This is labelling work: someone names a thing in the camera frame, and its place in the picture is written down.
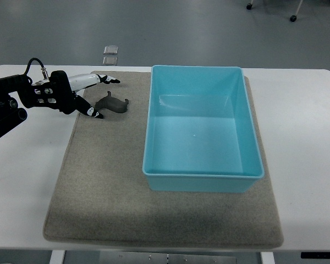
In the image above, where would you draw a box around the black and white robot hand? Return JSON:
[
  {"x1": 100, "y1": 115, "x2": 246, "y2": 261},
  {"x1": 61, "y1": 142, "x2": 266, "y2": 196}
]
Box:
[{"x1": 21, "y1": 70, "x2": 120, "y2": 119}]

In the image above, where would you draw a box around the brown toy hippo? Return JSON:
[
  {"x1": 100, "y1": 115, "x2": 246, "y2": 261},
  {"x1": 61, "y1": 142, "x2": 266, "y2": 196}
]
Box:
[{"x1": 95, "y1": 91, "x2": 129, "y2": 113}]

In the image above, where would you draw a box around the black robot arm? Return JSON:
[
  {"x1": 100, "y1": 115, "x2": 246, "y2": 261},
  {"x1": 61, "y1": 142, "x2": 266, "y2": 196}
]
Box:
[{"x1": 0, "y1": 58, "x2": 47, "y2": 138}]

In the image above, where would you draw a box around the blue plastic box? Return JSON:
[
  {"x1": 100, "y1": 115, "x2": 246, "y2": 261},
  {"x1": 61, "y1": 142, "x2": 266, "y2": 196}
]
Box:
[{"x1": 142, "y1": 65, "x2": 265, "y2": 193}]

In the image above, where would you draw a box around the lower metal floor plate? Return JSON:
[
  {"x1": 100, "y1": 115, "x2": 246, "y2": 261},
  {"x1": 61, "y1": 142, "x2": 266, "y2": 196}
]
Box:
[{"x1": 102, "y1": 56, "x2": 118, "y2": 65}]

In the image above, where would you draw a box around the metal floor plate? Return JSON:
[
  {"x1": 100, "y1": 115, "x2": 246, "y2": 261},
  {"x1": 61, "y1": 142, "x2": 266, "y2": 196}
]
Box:
[
  {"x1": 103, "y1": 45, "x2": 118, "y2": 55},
  {"x1": 102, "y1": 56, "x2": 118, "y2": 65}
]

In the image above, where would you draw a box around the upper metal floor plate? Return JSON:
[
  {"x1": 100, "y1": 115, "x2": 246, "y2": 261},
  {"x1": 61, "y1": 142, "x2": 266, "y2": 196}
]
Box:
[{"x1": 103, "y1": 45, "x2": 118, "y2": 55}]

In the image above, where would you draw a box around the grey felt mat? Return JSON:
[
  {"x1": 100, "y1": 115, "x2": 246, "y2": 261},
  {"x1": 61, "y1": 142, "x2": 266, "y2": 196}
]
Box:
[{"x1": 43, "y1": 71, "x2": 284, "y2": 249}]

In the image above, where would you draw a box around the black caster wheel right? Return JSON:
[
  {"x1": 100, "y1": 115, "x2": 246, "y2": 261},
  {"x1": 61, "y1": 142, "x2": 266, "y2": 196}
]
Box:
[{"x1": 290, "y1": 15, "x2": 297, "y2": 22}]

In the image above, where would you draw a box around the black table control panel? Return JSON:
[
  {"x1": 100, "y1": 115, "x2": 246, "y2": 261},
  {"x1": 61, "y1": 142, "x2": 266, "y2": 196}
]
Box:
[{"x1": 300, "y1": 252, "x2": 330, "y2": 259}]

